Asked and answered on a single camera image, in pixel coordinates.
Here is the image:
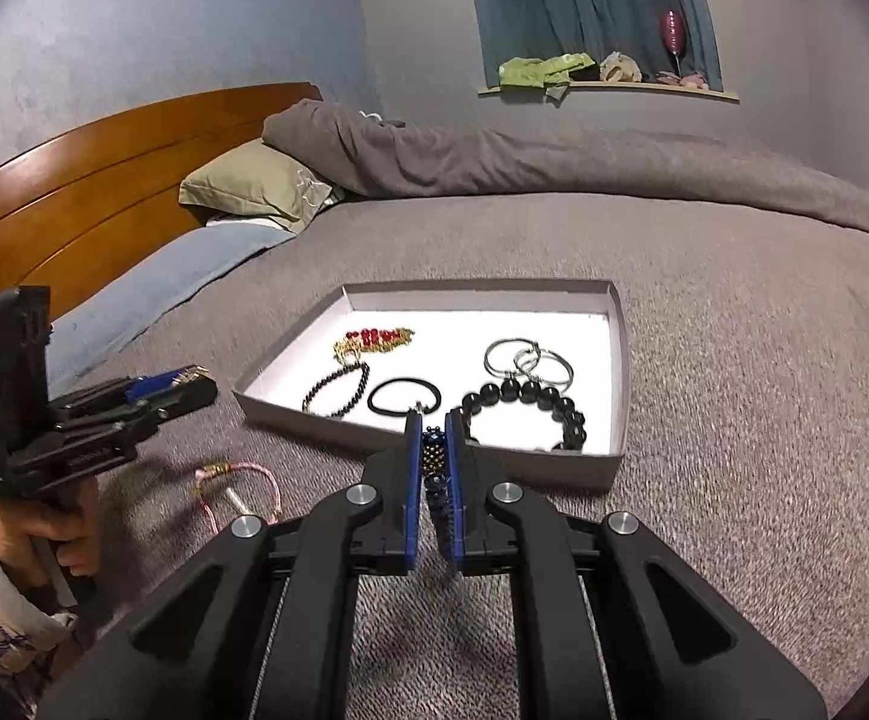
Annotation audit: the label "pink items on sill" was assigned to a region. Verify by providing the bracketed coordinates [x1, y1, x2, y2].
[657, 71, 711, 91]

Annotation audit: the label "blue bead bracelet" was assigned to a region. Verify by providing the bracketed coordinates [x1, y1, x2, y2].
[419, 424, 457, 579]

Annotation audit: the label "pearl gold hair clip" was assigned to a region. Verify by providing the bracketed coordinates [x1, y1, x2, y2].
[224, 486, 254, 517]

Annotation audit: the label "red bead gold charm bracelet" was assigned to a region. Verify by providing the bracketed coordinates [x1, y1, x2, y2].
[332, 325, 417, 361]

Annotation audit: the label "grey shallow cardboard tray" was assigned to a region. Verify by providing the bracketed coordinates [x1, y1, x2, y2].
[234, 278, 631, 493]

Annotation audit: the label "green cloth on sill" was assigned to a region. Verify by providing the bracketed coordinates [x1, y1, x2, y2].
[498, 52, 600, 103]

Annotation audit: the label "wooden headboard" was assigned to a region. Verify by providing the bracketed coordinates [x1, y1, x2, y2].
[0, 82, 320, 317]

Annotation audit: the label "grey bedspread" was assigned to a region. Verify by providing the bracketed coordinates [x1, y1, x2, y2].
[89, 195, 869, 718]

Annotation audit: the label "light blue pillow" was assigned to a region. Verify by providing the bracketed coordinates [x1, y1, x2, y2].
[47, 220, 294, 397]

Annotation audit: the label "wooden window sill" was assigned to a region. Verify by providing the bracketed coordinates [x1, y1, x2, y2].
[477, 82, 742, 106]

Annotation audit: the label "grey folded duvet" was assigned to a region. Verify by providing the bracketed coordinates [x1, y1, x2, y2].
[262, 99, 869, 234]

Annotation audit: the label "teal window curtain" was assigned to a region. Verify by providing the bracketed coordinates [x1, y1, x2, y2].
[473, 0, 724, 91]

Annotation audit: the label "small dark bead bracelet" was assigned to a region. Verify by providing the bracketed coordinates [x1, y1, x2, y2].
[300, 359, 372, 421]

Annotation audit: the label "pink wine glass ornament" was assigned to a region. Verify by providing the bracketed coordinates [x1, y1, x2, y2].
[660, 10, 686, 76]

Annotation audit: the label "black elastic hair tie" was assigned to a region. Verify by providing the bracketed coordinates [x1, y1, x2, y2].
[366, 377, 444, 419]

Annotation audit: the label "large black bead bracelet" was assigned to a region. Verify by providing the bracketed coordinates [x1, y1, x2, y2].
[458, 380, 591, 454]

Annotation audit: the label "olive green pillow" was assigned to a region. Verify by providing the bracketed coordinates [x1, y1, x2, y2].
[179, 138, 345, 234]

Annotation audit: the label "pink braided cord necklace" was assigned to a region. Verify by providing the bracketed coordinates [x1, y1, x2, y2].
[191, 461, 285, 538]

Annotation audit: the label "person's left hand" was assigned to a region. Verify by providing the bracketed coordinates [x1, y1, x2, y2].
[0, 478, 101, 592]

